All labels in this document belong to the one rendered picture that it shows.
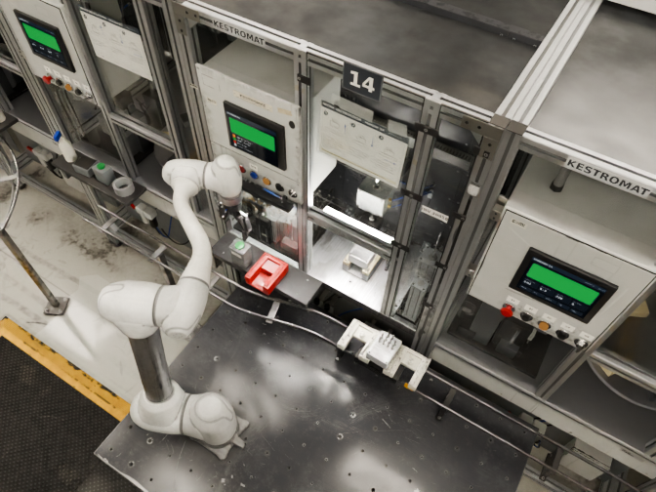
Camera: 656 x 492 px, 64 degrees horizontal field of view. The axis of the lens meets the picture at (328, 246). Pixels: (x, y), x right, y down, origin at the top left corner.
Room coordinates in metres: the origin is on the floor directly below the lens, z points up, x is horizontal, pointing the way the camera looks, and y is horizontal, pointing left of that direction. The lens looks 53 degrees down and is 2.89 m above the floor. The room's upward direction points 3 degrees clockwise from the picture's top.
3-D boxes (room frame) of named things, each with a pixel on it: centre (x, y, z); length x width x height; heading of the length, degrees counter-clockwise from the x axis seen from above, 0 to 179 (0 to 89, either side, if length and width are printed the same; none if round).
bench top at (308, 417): (0.66, -0.01, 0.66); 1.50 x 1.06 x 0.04; 60
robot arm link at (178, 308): (0.81, 0.45, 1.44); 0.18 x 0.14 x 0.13; 175
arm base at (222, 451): (0.67, 0.39, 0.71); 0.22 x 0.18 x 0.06; 60
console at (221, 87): (1.53, 0.23, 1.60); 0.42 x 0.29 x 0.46; 60
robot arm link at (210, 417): (0.68, 0.42, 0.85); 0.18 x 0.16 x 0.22; 85
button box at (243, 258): (1.38, 0.38, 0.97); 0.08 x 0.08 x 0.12; 60
